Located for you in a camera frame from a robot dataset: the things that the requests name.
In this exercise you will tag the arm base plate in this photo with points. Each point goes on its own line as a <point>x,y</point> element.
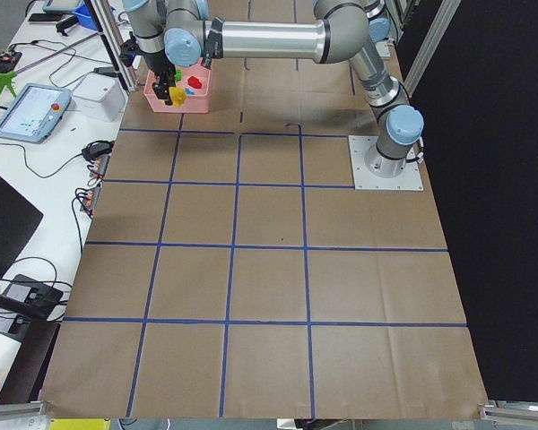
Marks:
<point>372,172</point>

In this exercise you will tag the white cube device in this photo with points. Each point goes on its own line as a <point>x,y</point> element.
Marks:
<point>100,97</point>

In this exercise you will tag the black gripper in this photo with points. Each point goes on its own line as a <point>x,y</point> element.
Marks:
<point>156,62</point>

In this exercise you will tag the black hub device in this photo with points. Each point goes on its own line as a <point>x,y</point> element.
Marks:
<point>30,298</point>

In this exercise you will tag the red toy block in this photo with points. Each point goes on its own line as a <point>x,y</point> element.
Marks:
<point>194,82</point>

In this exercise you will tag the pink plastic box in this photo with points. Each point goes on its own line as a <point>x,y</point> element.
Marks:
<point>198,103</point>

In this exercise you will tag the blue storage bin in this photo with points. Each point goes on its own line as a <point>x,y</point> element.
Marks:
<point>85,17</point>

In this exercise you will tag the black laptop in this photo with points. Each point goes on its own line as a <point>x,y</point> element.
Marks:
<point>19,219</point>

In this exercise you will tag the aluminium frame post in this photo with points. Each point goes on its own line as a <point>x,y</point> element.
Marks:
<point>104,19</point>

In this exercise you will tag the yellow toy block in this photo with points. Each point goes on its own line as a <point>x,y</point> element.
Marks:
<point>177,96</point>

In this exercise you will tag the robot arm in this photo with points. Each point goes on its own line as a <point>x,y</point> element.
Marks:
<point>184,35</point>

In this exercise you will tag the black power adapter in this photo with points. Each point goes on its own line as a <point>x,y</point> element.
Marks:
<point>96,149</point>

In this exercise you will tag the teach pendant tablet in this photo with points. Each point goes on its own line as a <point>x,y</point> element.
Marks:
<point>34,113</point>

